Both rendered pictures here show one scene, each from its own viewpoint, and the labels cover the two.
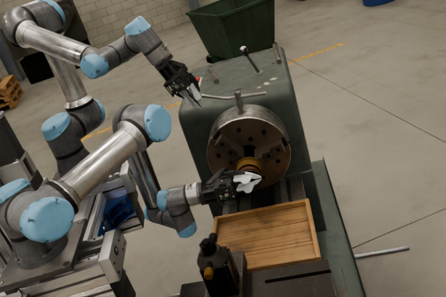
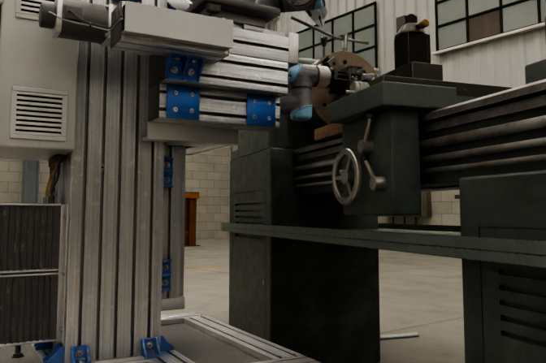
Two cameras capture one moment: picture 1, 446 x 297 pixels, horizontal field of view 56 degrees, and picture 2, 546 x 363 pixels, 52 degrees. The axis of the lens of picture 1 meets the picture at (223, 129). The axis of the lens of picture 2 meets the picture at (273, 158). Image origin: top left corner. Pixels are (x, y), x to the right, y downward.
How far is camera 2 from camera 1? 181 cm
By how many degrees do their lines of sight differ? 42
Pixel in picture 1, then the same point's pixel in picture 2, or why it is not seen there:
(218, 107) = (309, 61)
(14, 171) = not seen: outside the picture
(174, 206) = (306, 75)
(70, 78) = not seen: outside the picture
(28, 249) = not seen: outside the picture
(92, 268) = (281, 36)
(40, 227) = not seen: outside the picture
